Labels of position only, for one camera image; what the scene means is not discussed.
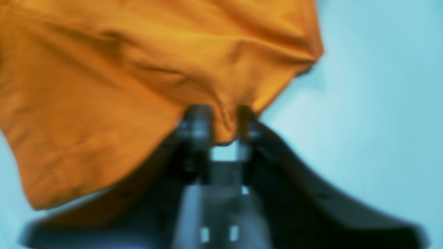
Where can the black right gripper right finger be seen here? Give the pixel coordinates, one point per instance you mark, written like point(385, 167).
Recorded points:
point(303, 210)

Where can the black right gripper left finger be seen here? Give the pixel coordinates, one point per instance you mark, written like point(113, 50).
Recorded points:
point(141, 211)

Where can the orange T-shirt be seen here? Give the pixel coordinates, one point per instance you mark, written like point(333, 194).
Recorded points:
point(89, 88)

